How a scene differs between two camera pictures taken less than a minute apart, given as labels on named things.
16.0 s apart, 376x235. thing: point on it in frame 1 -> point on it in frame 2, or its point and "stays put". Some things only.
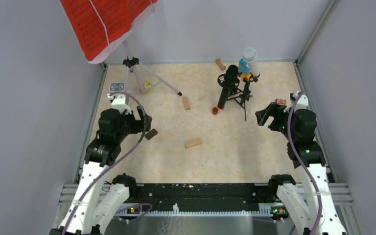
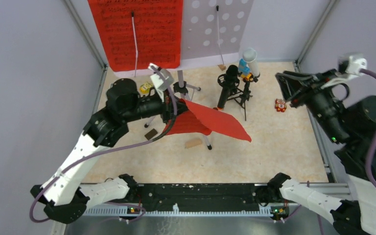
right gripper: [272, 109] -> [293, 83]
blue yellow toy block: [244, 68] stays put
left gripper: [137, 124] -> [168, 110]
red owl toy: [282, 102] stays put
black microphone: [229, 80] stays put
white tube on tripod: [249, 56] stays put
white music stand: [145, 78] -> [210, 30]
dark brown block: [151, 134] stays put
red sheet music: [95, 23] -> [158, 26]
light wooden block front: [193, 143] stays put
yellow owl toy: [147, 85] stays put
